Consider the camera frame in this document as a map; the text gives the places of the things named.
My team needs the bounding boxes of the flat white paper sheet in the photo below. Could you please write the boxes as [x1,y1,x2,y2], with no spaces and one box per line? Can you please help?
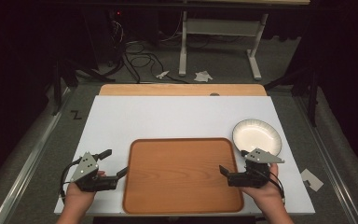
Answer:
[300,168,324,192]

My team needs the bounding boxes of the black metal stand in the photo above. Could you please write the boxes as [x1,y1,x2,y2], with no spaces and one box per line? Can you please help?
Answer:
[51,57,117,117]
[263,60,322,128]

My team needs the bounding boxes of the white metal desk frame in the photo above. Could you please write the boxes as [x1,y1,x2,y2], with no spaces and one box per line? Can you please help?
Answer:
[178,10,270,81]

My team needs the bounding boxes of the metal floor rail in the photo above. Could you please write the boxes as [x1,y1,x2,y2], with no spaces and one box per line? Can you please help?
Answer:
[0,87,73,224]
[294,92,358,224]

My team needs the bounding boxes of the black floor cables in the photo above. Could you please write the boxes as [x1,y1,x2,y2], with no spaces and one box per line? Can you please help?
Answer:
[104,38,189,85]

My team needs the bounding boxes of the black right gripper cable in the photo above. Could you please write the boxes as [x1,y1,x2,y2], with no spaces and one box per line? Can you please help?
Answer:
[255,167,286,205]

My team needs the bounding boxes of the person's right hand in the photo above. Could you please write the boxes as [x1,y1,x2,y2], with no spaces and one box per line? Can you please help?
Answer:
[242,163,286,207]

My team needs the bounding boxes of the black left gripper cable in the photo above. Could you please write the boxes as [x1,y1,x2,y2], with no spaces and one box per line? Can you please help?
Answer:
[59,157,84,201]

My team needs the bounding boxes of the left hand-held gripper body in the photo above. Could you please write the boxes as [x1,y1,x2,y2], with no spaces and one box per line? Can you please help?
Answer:
[70,151,119,192]

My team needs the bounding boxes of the white bowl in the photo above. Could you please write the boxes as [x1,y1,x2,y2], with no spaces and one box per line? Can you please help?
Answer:
[231,118,283,158]

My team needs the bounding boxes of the white board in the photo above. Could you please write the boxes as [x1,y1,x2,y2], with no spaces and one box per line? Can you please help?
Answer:
[53,94,317,217]

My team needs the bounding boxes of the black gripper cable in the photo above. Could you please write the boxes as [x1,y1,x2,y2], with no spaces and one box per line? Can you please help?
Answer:
[59,157,84,201]
[255,167,286,205]

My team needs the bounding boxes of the crumpled white paper scrap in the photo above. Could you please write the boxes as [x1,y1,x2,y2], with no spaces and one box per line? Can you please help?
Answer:
[193,70,214,83]

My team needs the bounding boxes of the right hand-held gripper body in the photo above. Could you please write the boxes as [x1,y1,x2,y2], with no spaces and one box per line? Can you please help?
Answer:
[227,147,285,188]

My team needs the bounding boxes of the brown wooden tray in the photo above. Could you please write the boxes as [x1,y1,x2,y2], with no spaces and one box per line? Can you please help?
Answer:
[122,137,245,216]

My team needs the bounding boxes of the person's left hand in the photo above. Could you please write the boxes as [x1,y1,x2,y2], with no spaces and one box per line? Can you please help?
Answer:
[64,171,107,205]

